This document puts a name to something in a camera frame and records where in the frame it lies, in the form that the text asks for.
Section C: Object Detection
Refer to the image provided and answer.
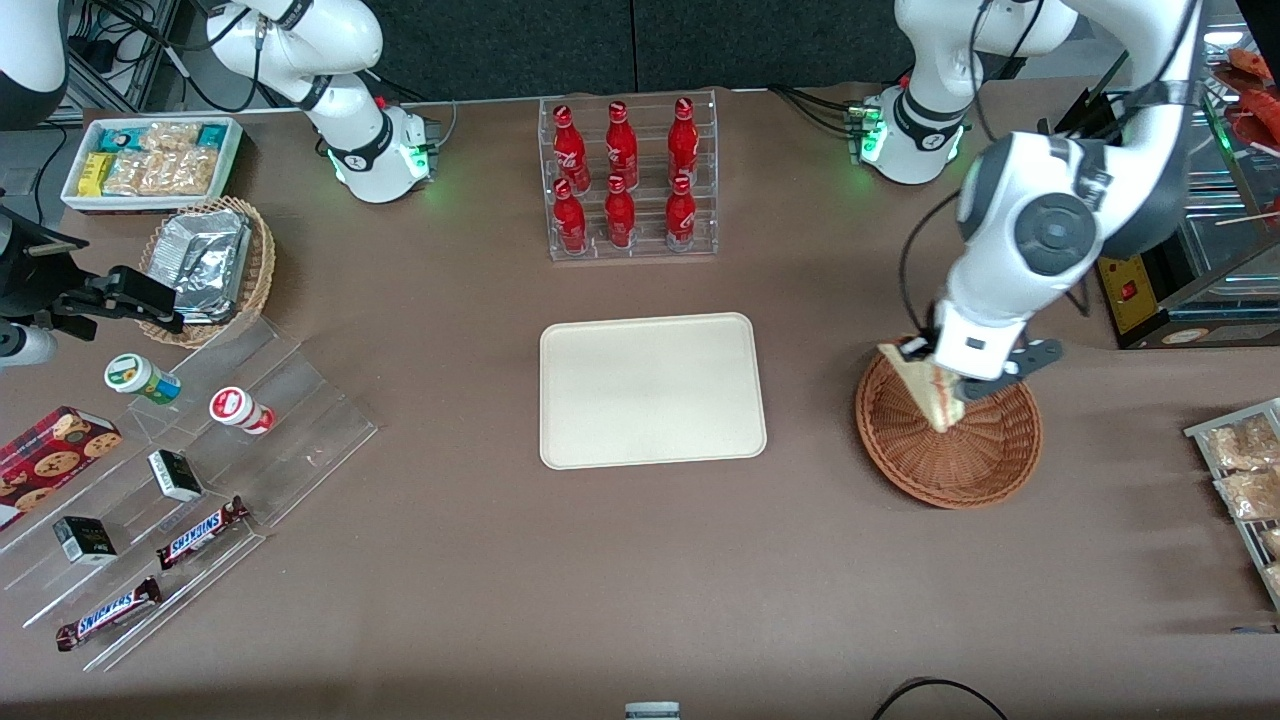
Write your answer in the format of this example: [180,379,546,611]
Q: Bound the triangular sandwich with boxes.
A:
[878,343,967,433]

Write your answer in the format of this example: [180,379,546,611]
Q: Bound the round brown wicker basket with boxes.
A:
[855,333,1044,510]

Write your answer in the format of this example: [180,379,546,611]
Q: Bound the small tan wicker basket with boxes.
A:
[137,196,277,349]

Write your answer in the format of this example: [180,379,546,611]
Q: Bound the cream rectangular tray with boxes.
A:
[539,312,768,471]

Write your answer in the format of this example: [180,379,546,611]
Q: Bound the silver foil packet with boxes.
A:
[153,210,252,324]

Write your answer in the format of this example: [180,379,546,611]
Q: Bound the green lid yogurt cup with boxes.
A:
[104,353,183,406]

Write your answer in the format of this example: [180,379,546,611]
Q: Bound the red lid yogurt cup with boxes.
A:
[209,386,276,436]

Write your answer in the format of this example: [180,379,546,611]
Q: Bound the clear cracker packet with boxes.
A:
[105,150,152,197]
[140,122,201,154]
[146,148,218,197]

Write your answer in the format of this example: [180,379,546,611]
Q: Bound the small black box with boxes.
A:
[52,515,118,566]
[148,449,204,503]

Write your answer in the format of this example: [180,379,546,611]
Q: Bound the black food warmer appliance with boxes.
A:
[1040,18,1280,351]

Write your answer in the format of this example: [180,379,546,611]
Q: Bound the white rectangular snack bin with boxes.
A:
[60,116,244,213]

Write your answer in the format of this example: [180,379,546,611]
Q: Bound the clear acrylic step display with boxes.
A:
[0,315,379,673]

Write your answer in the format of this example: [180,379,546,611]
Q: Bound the red plaid cookie box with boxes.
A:
[0,405,123,531]

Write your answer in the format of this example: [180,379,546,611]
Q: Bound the Snickers chocolate bar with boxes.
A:
[55,576,163,652]
[155,496,251,571]

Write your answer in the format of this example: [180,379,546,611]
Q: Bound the clear bag of crackers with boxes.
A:
[1205,414,1280,472]
[1214,470,1280,522]

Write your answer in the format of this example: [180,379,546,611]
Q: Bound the red cola bottle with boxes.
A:
[552,104,591,193]
[553,178,589,254]
[665,174,698,251]
[604,175,637,249]
[667,97,700,187]
[604,101,639,191]

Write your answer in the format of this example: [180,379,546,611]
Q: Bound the clear acrylic bottle rack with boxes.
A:
[538,90,719,263]

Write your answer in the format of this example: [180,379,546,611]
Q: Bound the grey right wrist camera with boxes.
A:
[0,325,58,367]

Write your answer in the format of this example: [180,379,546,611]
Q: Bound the grey wire snack tray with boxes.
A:
[1184,398,1280,611]

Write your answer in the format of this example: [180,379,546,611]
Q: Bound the aluminium frame stand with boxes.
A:
[68,0,187,113]

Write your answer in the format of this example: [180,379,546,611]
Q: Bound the black base cable bundle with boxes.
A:
[768,84,865,138]

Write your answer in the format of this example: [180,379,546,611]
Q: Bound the black floor cable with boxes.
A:
[870,677,1011,720]

